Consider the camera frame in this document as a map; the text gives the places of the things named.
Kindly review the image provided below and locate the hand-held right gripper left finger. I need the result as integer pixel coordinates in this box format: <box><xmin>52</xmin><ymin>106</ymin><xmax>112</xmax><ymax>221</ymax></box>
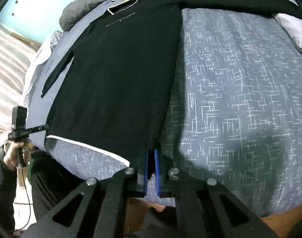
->
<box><xmin>24</xmin><ymin>149</ymin><xmax>149</xmax><ymax>238</ymax></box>

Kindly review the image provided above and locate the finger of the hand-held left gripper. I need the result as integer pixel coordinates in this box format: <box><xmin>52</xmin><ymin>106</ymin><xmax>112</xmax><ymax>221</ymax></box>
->
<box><xmin>29</xmin><ymin>125</ymin><xmax>49</xmax><ymax>135</ymax></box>

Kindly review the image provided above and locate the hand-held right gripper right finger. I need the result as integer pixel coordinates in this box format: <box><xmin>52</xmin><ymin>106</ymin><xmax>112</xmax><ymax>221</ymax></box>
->
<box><xmin>154</xmin><ymin>149</ymin><xmax>278</xmax><ymax>238</ymax></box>

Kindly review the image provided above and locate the black sweater with white trim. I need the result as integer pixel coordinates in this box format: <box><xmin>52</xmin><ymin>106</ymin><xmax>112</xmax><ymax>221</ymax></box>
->
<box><xmin>40</xmin><ymin>0</ymin><xmax>302</xmax><ymax>171</ymax></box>

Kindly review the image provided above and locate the person's left forearm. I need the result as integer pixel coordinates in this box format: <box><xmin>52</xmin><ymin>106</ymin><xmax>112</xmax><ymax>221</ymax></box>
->
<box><xmin>0</xmin><ymin>159</ymin><xmax>17</xmax><ymax>236</ymax></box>

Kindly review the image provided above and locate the person's left hand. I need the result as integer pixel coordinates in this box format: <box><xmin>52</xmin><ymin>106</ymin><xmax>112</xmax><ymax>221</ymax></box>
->
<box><xmin>4</xmin><ymin>142</ymin><xmax>25</xmax><ymax>171</ymax></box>

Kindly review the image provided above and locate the light grey blanket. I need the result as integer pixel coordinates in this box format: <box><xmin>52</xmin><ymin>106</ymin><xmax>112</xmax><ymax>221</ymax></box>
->
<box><xmin>21</xmin><ymin>31</ymin><xmax>63</xmax><ymax>105</ymax></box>

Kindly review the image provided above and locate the dark ribbed cloth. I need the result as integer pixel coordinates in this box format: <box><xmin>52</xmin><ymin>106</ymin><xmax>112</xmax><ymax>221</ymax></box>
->
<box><xmin>28</xmin><ymin>150</ymin><xmax>92</xmax><ymax>224</ymax></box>

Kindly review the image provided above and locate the bed with blue-grey sheet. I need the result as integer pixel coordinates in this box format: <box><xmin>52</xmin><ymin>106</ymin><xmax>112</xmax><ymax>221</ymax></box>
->
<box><xmin>24</xmin><ymin>0</ymin><xmax>302</xmax><ymax>216</ymax></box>

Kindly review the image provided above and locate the dark grey rolled duvet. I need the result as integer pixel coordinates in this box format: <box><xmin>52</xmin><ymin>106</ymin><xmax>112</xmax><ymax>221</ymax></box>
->
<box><xmin>59</xmin><ymin>0</ymin><xmax>124</xmax><ymax>31</ymax></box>

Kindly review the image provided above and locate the thin black cable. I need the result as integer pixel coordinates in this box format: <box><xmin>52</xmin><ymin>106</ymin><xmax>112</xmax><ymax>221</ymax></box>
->
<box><xmin>13</xmin><ymin>169</ymin><xmax>33</xmax><ymax>231</ymax></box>

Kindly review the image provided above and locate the wooden frame strip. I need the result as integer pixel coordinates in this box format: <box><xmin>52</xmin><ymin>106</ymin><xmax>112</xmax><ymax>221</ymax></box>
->
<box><xmin>8</xmin><ymin>31</ymin><xmax>42</xmax><ymax>49</ymax></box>

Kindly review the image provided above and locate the wooden bed frame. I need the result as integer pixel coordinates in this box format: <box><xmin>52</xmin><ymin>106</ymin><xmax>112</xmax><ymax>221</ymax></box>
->
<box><xmin>128</xmin><ymin>198</ymin><xmax>299</xmax><ymax>238</ymax></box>

